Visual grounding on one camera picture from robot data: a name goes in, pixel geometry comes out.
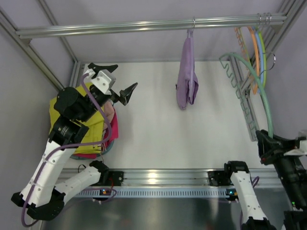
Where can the yellow trousers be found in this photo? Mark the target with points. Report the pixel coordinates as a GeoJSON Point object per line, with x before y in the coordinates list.
{"type": "Point", "coordinates": [74, 118]}

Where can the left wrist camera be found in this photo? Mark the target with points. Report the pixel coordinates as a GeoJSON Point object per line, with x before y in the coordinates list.
{"type": "Point", "coordinates": [103, 81]}

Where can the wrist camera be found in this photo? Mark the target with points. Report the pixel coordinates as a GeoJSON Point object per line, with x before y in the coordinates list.
{"type": "Point", "coordinates": [300, 148]}
{"type": "Point", "coordinates": [103, 81]}

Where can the slotted cable duct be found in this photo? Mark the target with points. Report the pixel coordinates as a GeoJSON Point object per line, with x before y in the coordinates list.
{"type": "Point", "coordinates": [160, 193]}

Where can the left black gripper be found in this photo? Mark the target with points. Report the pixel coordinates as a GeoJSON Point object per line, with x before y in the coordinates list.
{"type": "Point", "coordinates": [114, 95]}

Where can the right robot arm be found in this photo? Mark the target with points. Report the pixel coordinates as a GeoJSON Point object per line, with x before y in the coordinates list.
{"type": "Point", "coordinates": [293, 176]}

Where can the pink cloth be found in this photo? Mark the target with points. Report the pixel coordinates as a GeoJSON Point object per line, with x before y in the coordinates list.
{"type": "Point", "coordinates": [109, 111]}

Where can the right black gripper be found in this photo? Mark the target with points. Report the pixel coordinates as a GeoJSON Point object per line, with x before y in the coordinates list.
{"type": "Point", "coordinates": [267, 148]}

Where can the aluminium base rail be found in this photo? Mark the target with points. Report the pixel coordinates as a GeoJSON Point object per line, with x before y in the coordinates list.
{"type": "Point", "coordinates": [184, 177]}

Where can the purple trousers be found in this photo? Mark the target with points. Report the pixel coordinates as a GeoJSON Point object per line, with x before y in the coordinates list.
{"type": "Point", "coordinates": [186, 92]}

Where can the magenta cloth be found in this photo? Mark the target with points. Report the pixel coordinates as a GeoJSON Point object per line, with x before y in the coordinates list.
{"type": "Point", "coordinates": [95, 134]}

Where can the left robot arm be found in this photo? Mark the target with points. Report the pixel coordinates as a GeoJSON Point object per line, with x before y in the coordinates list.
{"type": "Point", "coordinates": [44, 198]}

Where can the aluminium hanging rail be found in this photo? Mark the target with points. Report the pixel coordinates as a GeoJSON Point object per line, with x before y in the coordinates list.
{"type": "Point", "coordinates": [265, 19]}

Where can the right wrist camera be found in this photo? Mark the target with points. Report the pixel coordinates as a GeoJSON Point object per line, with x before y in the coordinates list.
{"type": "Point", "coordinates": [300, 148]}

